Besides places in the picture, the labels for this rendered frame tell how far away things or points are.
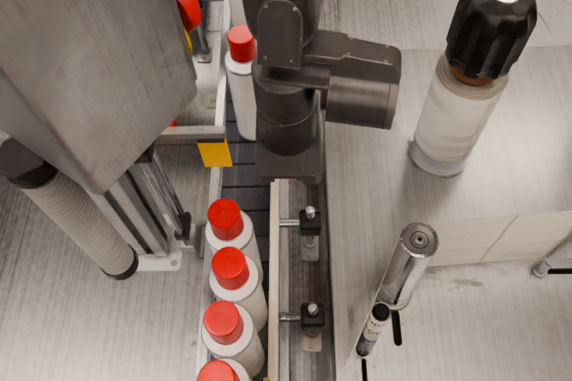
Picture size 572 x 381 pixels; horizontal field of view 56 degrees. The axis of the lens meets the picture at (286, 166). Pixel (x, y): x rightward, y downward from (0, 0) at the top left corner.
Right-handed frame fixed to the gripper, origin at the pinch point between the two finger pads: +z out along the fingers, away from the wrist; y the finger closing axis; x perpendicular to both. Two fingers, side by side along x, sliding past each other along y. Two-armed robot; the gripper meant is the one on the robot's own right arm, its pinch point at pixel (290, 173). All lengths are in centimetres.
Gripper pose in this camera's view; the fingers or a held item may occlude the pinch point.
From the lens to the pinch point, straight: 62.7
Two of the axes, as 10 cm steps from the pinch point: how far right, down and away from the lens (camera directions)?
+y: 0.1, -8.8, 4.8
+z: 0.3, 4.8, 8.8
